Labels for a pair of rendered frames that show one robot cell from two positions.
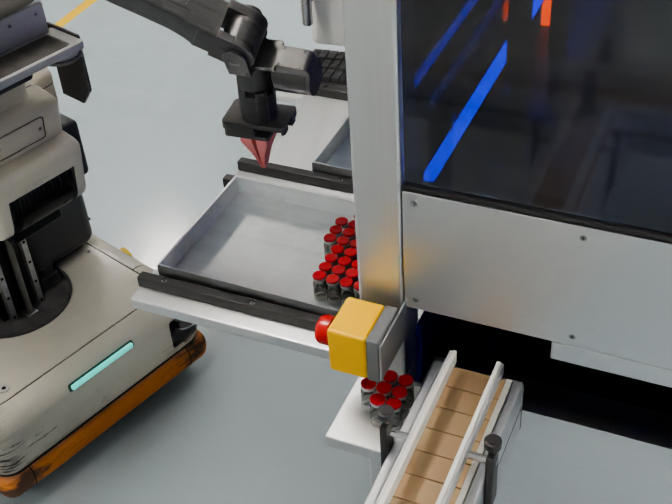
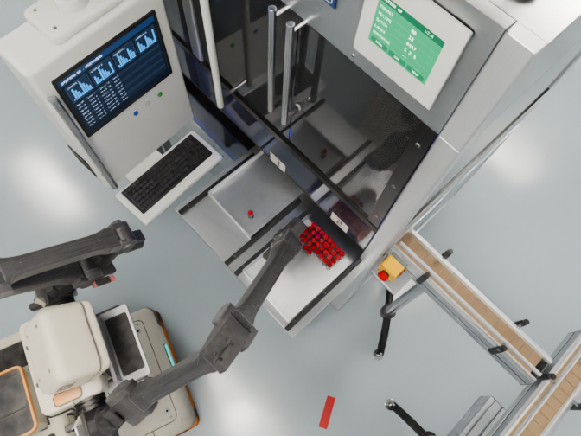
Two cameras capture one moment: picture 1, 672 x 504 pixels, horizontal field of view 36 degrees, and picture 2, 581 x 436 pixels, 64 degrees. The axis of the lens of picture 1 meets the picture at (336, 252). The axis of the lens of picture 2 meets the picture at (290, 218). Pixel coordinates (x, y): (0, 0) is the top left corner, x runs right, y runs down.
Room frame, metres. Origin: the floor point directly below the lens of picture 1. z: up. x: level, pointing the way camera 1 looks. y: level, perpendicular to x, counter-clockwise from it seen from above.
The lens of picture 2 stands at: (1.25, 0.56, 2.64)
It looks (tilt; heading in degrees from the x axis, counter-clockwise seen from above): 68 degrees down; 284
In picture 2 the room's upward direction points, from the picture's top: 7 degrees clockwise
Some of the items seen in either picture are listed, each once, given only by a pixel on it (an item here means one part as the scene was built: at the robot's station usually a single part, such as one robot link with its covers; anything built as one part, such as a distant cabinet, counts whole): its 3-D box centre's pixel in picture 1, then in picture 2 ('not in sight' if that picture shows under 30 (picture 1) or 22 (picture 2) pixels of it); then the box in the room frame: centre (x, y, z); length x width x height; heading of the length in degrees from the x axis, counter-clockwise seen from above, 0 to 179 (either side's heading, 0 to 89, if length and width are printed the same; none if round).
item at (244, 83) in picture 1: (258, 69); not in sight; (1.39, 0.09, 1.18); 0.07 x 0.06 x 0.07; 69
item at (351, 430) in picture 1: (390, 419); (393, 271); (0.96, -0.06, 0.87); 0.14 x 0.13 x 0.02; 64
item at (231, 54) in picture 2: not in sight; (240, 41); (1.71, -0.36, 1.51); 0.47 x 0.01 x 0.59; 154
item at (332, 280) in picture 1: (354, 258); (319, 247); (1.27, -0.03, 0.90); 0.18 x 0.02 x 0.05; 153
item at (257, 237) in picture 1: (291, 247); (298, 266); (1.32, 0.07, 0.90); 0.34 x 0.26 x 0.04; 63
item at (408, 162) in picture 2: not in sight; (385, 201); (1.13, -0.07, 1.40); 0.04 x 0.01 x 0.80; 154
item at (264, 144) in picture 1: (255, 140); not in sight; (1.40, 0.11, 1.05); 0.07 x 0.07 x 0.09; 71
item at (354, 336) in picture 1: (362, 338); (392, 266); (0.99, -0.03, 1.00); 0.08 x 0.07 x 0.07; 64
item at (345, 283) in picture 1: (367, 261); (322, 244); (1.26, -0.05, 0.90); 0.18 x 0.02 x 0.05; 153
